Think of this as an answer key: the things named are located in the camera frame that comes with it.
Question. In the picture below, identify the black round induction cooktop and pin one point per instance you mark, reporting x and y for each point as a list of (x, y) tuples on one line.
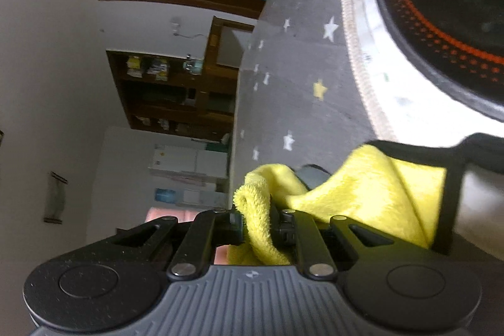
[(433, 5)]

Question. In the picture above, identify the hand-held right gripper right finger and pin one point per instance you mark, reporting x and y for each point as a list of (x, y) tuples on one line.
[(287, 229)]

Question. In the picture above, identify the white microwave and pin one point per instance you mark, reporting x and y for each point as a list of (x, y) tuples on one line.
[(191, 96)]

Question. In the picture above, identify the wooden desk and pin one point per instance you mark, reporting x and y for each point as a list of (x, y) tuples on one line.
[(210, 56)]

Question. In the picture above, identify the dark wooden shelf cabinet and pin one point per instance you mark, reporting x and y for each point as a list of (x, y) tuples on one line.
[(157, 103)]

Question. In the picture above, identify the white wall socket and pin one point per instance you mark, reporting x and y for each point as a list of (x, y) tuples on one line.
[(175, 23)]

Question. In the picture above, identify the yellow microfibre cloth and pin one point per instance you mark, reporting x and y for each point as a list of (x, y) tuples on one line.
[(354, 178)]

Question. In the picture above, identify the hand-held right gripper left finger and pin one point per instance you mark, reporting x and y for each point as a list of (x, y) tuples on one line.
[(220, 231)]

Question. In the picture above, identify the white fridge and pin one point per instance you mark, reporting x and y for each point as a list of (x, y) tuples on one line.
[(177, 162)]

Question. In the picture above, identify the grey wall fixture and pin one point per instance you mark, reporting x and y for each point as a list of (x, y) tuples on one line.
[(55, 198)]

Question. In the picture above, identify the glass jar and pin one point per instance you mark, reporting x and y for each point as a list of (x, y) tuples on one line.
[(193, 66)]

